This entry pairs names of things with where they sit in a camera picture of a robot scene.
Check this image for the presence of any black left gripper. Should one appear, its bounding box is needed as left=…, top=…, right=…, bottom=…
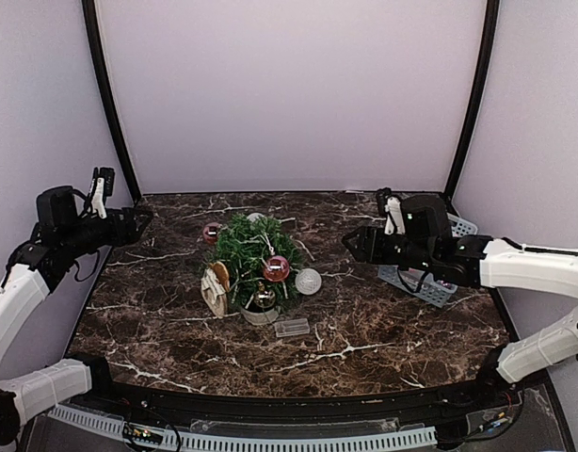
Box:
left=61, top=207, right=153, bottom=258

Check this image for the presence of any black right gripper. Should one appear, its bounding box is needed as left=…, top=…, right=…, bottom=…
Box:
left=341, top=225, right=437, bottom=273

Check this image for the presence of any clear string light garland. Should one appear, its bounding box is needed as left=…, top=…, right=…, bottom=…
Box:
left=206, top=212, right=326, bottom=338

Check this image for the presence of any gold disco ball ornament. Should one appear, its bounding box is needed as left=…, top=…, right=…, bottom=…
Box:
left=251, top=282, right=276, bottom=311

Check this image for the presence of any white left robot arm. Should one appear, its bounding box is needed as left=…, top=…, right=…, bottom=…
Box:
left=0, top=186, right=153, bottom=447

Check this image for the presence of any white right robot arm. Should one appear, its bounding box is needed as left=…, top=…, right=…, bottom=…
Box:
left=342, top=188, right=578, bottom=409

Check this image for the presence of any small green christmas tree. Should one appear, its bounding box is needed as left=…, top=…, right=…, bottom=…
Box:
left=208, top=214, right=303, bottom=312

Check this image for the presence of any white tree pot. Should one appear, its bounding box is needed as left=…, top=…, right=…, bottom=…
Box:
left=240, top=304, right=280, bottom=326

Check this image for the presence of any blue plastic basket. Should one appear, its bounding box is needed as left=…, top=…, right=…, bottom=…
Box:
left=377, top=214, right=478, bottom=308

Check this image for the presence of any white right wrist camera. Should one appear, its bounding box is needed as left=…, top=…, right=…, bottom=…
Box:
left=375, top=187, right=406, bottom=235

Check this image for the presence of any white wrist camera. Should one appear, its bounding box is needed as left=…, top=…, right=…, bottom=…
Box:
left=87, top=167, right=115, bottom=219
left=375, top=187, right=406, bottom=235

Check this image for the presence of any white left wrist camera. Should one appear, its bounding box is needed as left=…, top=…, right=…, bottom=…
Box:
left=87, top=167, right=115, bottom=219

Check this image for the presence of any white cable duct strip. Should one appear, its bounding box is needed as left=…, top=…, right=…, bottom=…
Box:
left=47, top=405, right=438, bottom=452

